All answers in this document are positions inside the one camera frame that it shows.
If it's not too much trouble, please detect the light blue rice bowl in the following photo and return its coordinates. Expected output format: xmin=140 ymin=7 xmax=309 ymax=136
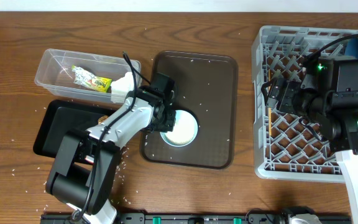
xmin=160 ymin=110 xmax=198 ymax=147

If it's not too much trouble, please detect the wooden chopstick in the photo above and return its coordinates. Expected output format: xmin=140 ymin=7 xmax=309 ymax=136
xmin=267 ymin=69 xmax=272 ymax=137

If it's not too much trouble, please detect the white napkin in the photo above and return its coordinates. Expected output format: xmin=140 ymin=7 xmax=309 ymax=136
xmin=110 ymin=72 xmax=134 ymax=103

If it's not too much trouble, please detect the yellow silver snack wrapper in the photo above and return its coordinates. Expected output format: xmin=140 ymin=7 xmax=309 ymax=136
xmin=71 ymin=65 xmax=112 ymax=93

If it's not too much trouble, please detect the brown food scrap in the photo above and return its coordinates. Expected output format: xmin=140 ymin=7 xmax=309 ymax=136
xmin=98 ymin=115 xmax=108 ymax=124

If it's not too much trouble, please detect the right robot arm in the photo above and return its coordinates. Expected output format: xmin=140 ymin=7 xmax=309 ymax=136
xmin=261 ymin=56 xmax=358 ymax=223

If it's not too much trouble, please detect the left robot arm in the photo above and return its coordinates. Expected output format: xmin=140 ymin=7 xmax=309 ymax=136
xmin=46 ymin=73 xmax=176 ymax=223

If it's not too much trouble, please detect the grey dishwasher rack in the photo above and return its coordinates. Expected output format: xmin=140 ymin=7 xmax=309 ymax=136
xmin=252 ymin=26 xmax=358 ymax=183

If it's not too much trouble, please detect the dark brown serving tray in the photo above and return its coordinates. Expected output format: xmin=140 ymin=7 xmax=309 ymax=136
xmin=140 ymin=51 xmax=238 ymax=169

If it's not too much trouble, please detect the black rectangular tray bin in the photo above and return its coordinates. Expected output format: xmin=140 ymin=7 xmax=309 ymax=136
xmin=33 ymin=100 xmax=114 ymax=158

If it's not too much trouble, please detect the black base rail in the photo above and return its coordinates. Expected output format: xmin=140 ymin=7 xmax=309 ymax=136
xmin=39 ymin=205 xmax=354 ymax=224

